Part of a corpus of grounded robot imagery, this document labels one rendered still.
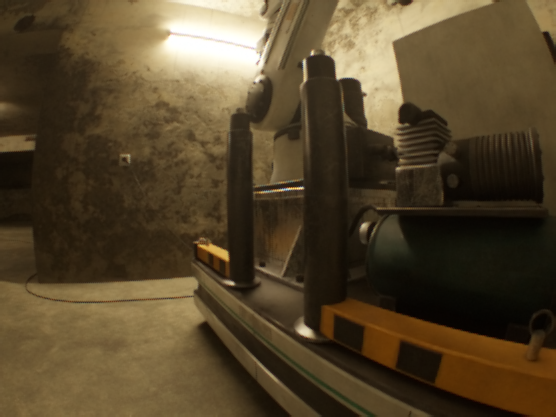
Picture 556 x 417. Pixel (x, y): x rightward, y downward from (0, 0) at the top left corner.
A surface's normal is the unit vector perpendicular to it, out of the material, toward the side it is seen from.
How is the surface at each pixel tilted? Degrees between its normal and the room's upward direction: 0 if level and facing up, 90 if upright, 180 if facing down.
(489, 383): 90
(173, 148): 90
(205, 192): 90
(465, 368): 90
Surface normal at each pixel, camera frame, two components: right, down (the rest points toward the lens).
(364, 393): -0.84, 0.02
